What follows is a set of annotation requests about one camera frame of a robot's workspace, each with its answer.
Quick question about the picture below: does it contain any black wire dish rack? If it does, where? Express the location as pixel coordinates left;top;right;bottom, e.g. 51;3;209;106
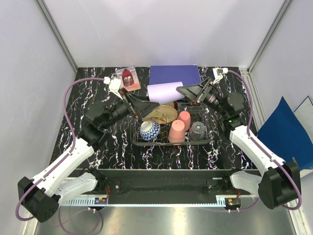
131;100;210;146

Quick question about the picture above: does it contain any red rimmed cream plate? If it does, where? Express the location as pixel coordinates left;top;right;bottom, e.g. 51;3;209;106
167;101;178;110

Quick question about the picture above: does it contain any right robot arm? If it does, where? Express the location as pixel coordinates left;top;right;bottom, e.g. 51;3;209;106
176;78;302;210

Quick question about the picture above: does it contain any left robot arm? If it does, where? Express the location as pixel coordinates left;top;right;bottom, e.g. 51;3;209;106
15;89;159;222

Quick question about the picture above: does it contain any blue ring binder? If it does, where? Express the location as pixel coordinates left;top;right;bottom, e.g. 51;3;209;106
149;65;201;86

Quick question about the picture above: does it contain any white cable duct rail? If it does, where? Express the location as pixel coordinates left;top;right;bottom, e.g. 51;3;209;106
62;197;108;207

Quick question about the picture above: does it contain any clear glass tumbler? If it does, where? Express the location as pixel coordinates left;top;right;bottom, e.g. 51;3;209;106
188;121;206;141

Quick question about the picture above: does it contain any blue white patterned bowl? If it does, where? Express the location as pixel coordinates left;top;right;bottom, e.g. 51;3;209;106
139;120;160;141

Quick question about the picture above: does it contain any red illustrated booklet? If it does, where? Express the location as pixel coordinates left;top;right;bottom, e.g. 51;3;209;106
115;66;141;92

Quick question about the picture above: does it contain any blue folder outside cell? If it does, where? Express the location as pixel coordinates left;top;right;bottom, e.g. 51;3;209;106
258;96;313;177

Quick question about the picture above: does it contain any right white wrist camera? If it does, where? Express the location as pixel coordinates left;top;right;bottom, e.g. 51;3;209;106
212;67;228;84

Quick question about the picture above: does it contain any pink plastic cup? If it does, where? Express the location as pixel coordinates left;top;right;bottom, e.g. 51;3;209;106
177;111;191;132
168;120;185;143

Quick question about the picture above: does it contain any lavender plastic cup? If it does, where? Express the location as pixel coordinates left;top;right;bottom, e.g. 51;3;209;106
147;82;184;105

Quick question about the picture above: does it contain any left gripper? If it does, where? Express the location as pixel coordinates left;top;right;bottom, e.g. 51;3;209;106
102;88;160;130

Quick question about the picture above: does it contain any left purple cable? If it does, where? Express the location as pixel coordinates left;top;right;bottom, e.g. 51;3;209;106
15;77;106;235

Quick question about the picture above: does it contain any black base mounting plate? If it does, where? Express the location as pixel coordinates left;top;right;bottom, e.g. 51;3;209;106
46;168;262;205

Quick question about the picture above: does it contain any cream floral plate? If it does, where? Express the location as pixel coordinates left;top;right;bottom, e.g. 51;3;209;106
143;105;178;124

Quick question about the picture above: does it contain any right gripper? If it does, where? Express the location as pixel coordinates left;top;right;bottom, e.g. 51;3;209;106
176;77;228;118

